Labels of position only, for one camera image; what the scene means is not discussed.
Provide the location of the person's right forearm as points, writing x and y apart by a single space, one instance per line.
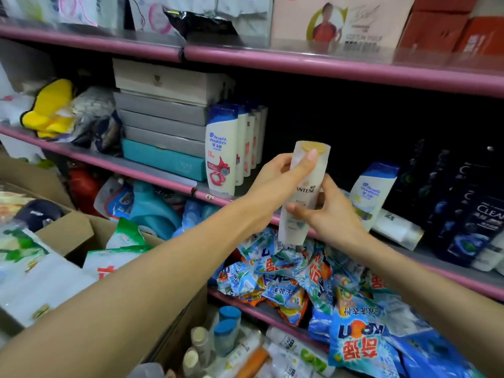
433 307

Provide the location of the small bottle blue cap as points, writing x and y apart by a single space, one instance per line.
230 315
225 336

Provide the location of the blue detergent jug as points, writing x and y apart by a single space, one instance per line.
151 210

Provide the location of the red carton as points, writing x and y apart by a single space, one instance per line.
437 27
482 35

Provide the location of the dark blue cap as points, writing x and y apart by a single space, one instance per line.
39 214

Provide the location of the person's left hand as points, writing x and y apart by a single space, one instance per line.
271 188

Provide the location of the white shampoo bottle yellow label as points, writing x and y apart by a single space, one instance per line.
372 192

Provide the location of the black plastic bag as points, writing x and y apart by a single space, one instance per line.
197 23

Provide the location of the white shampoo bottle gold cap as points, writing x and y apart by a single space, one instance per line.
305 200

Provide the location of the red plastic container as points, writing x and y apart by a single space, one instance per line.
84 188

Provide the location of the orange tube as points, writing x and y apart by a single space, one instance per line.
254 364

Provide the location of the clear plastic bag of goods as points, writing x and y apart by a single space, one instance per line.
92 114

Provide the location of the white shampoo bottle blue cap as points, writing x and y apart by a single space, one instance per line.
241 149
221 153
249 141

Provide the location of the light blue bottle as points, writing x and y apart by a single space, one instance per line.
197 214

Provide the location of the yellow plush cloth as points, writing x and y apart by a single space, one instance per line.
49 110

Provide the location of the white pink packets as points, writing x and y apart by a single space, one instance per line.
78 9

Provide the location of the beige carton with portrait print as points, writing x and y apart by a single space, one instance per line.
354 19

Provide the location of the pile of blue detergent packets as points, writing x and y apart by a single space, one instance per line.
354 310

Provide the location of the row of black shampoo bottles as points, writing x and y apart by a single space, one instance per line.
468 216

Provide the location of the brown cardboard box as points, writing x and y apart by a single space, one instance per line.
71 232

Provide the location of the person's right hand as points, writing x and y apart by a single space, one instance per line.
334 220

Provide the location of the person's left thumb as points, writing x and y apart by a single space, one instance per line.
305 167

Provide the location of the pink metal shelf rack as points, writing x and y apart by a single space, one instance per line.
315 66

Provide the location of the small bottle cream cap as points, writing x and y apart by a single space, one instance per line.
191 362
200 342

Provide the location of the teal flat gift box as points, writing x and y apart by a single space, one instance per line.
161 159

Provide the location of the person's right thumb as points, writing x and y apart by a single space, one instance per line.
301 211

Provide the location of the grey flat gift box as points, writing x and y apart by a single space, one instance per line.
165 142
157 108
161 125

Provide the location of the person's left forearm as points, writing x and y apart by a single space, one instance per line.
137 291

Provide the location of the white blue refill pouch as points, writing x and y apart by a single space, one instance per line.
116 198

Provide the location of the white conditioner bottle gold cap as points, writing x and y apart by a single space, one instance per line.
397 229

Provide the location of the white green tube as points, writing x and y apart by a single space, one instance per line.
303 350

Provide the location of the white flat gift box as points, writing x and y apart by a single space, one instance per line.
169 80

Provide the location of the green white detergent packet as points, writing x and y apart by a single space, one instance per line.
19 249
126 234
110 261

